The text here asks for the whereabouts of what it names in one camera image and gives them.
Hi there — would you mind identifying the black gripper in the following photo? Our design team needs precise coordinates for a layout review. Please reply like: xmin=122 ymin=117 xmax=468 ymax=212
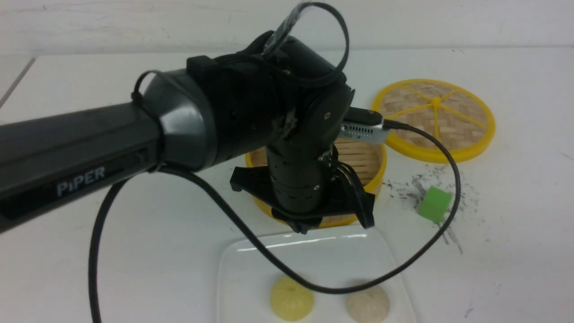
xmin=230 ymin=135 xmax=374 ymax=234

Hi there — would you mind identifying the yellow steamed bun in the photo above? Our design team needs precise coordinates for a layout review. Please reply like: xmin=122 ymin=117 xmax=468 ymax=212
xmin=270 ymin=276 xmax=314 ymax=322

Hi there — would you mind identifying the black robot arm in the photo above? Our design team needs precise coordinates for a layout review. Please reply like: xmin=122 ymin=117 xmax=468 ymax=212
xmin=1 ymin=31 xmax=382 ymax=233

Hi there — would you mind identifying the white square plate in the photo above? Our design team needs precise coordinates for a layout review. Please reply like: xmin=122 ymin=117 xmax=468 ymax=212
xmin=216 ymin=225 xmax=396 ymax=323

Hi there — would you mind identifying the beige steamed bun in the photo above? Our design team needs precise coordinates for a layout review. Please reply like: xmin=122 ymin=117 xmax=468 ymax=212
xmin=346 ymin=285 xmax=390 ymax=323

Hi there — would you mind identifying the yellow rimmed bamboo steamer basket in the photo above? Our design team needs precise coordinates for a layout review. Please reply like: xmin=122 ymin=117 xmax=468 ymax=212
xmin=244 ymin=139 xmax=387 ymax=228

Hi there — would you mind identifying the green cube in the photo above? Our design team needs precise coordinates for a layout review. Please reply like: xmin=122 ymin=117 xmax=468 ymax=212
xmin=417 ymin=186 xmax=453 ymax=223

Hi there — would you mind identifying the yellow rimmed bamboo steamer lid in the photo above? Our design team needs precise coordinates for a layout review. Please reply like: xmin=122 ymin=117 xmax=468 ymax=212
xmin=371 ymin=79 xmax=496 ymax=163

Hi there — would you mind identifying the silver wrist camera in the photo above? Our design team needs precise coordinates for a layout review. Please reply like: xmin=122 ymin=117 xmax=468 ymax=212
xmin=338 ymin=108 xmax=390 ymax=145

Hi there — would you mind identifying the black camera cable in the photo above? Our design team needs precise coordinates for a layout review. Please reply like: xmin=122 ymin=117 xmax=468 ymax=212
xmin=88 ymin=1 xmax=462 ymax=323

